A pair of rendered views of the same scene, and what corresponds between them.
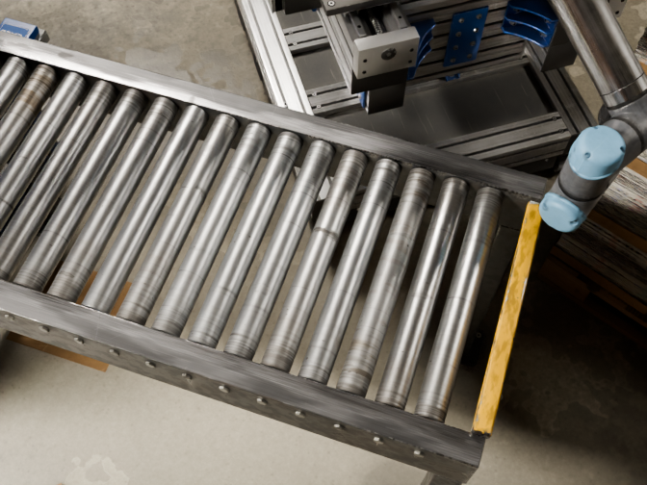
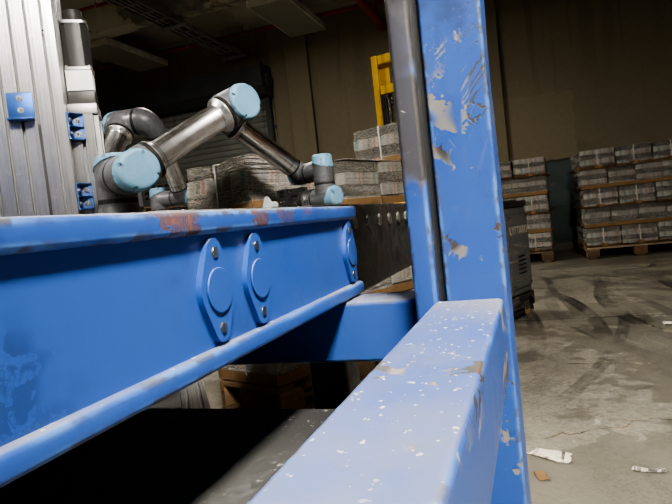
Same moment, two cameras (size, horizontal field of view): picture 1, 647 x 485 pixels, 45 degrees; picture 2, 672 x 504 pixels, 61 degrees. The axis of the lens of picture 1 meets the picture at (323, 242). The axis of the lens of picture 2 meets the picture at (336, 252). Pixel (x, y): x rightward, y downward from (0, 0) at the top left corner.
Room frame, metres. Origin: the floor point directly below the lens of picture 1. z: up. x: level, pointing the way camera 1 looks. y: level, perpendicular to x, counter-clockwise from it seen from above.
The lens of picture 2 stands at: (0.66, 1.67, 0.78)
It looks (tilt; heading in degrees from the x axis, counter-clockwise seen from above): 3 degrees down; 271
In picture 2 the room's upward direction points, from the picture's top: 6 degrees counter-clockwise
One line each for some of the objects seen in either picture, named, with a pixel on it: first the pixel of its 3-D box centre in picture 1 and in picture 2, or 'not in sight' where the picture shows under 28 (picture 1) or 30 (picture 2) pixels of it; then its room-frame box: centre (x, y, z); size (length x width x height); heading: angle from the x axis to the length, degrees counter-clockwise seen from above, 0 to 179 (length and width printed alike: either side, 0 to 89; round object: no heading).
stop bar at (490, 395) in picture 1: (511, 311); not in sight; (0.51, -0.31, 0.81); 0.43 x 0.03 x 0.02; 161
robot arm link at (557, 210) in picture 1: (573, 196); (326, 196); (0.69, -0.42, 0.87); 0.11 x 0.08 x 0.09; 141
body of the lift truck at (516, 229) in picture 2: not in sight; (469, 261); (-0.22, -2.35, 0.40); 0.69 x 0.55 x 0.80; 141
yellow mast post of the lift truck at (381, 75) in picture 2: not in sight; (392, 186); (0.27, -2.28, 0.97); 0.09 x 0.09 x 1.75; 51
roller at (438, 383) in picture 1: (461, 299); not in sight; (0.55, -0.24, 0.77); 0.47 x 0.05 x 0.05; 161
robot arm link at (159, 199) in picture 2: not in sight; (161, 199); (1.48, -1.06, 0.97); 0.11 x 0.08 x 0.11; 169
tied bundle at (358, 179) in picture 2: not in sight; (333, 188); (0.67, -1.27, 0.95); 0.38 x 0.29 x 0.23; 142
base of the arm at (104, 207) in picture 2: not in sight; (120, 215); (1.32, -0.08, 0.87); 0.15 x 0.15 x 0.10
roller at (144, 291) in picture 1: (182, 216); not in sight; (0.71, 0.26, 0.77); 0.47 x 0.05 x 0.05; 161
